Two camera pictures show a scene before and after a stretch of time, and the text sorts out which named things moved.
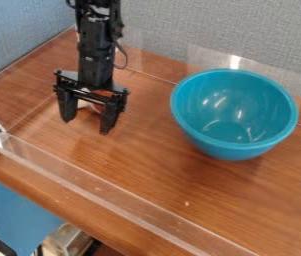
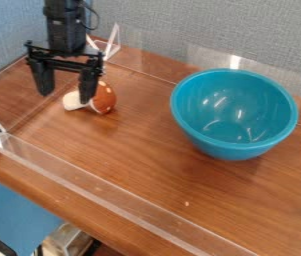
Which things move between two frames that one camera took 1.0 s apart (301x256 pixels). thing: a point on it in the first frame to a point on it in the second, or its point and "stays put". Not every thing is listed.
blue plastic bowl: (234, 112) stays put
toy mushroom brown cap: (102, 94) stays put
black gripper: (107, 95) to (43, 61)
